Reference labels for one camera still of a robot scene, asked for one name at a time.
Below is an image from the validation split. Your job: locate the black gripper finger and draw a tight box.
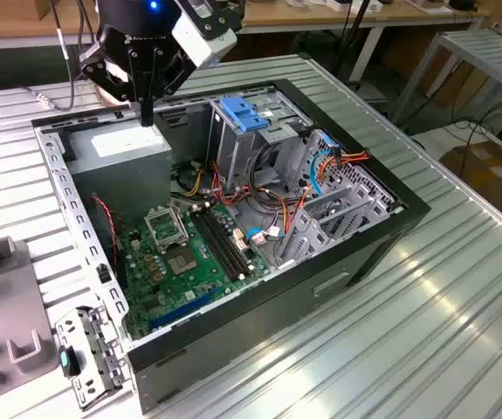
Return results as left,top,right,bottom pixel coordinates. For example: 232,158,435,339
147,43,199,127
79,31,148,127

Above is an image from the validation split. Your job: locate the blue data wire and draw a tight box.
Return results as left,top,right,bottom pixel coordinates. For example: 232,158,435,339
308,135,344,198

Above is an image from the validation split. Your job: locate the orange red power wire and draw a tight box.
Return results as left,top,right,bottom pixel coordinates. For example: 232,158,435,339
283,147,372,239

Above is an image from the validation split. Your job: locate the grey metal disk bay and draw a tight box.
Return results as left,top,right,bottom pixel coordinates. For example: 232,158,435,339
274,128,405,270

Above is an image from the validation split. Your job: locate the small brown box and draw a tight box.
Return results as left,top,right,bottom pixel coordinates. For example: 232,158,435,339
35,0,58,21

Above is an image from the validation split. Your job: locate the blue drive cage latch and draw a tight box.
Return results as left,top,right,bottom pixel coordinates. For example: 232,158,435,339
218,96,274,134

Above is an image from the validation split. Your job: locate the grey optical drive cage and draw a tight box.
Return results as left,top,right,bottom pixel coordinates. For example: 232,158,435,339
205,86,311,189

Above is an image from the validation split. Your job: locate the grey power supply unit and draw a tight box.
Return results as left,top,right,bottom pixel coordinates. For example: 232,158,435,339
65,123,174,219

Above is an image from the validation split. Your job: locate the wooden desk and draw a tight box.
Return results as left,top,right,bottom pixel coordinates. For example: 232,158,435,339
0,0,492,52

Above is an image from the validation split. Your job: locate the metal socket cover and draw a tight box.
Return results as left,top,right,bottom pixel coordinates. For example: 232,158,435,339
144,203,190,253

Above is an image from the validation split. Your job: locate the black RAM slot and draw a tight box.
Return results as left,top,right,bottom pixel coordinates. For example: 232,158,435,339
199,209,252,275
189,211,239,281

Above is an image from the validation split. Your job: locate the black tripod stand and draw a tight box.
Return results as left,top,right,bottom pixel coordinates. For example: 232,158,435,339
331,0,385,93

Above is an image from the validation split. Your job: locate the black case fan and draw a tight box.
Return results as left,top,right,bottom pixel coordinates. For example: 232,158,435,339
89,195,126,289

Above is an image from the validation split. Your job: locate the CPU socket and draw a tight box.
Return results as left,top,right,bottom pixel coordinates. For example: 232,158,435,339
165,245,203,277

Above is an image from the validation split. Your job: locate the green motherboard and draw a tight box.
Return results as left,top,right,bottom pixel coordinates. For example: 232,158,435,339
117,203,273,341

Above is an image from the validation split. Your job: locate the blue expansion slot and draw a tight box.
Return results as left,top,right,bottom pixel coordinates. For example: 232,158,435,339
148,291,211,332

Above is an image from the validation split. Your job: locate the grey parts rack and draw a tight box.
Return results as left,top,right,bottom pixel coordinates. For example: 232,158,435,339
0,237,59,401

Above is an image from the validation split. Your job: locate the black open PC case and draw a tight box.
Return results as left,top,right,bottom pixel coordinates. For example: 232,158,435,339
31,78,433,415

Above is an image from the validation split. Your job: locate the black latch with teal tab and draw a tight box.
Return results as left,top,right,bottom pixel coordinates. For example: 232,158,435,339
57,344,82,379

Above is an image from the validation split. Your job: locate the metal slat side table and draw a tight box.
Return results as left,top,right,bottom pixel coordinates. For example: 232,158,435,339
392,28,502,127

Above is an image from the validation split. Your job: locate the large flat cardboard box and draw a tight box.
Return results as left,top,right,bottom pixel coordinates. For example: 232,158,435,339
440,139,502,228

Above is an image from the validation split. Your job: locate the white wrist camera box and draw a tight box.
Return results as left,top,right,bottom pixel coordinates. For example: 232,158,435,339
170,0,245,70

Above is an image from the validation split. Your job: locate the grey cable with metal connector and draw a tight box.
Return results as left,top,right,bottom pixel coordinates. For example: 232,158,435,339
25,0,89,113

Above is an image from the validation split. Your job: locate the yellow orange wire bundle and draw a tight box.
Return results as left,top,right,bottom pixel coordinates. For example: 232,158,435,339
179,160,217,202

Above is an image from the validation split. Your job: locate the black cable loop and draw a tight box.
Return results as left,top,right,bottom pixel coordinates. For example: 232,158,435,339
250,143,285,196

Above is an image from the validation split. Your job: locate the short blue wire white plug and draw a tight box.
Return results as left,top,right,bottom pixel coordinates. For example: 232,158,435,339
244,225,287,246

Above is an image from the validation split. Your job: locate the metal card retention bracket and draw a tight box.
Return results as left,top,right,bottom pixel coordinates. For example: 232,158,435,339
53,305,130,412

